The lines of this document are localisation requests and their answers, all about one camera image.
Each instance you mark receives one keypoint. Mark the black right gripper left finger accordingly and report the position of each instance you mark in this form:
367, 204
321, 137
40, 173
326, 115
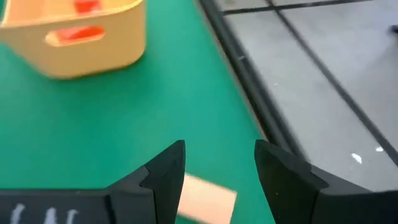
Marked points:
155, 196

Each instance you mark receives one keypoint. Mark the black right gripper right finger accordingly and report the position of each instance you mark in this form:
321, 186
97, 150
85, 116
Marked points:
295, 196

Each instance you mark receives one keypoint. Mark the small natural wood block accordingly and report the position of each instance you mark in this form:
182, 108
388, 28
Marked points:
206, 199

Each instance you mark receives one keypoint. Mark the red rectangular block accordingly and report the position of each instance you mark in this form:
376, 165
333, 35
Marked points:
81, 33

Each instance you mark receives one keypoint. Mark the red cube block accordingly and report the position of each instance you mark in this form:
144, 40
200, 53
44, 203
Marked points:
87, 4

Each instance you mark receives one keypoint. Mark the orange plastic bin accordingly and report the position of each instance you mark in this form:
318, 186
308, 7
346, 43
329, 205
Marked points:
118, 46

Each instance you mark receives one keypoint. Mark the black table frame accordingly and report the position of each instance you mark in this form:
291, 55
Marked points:
245, 77

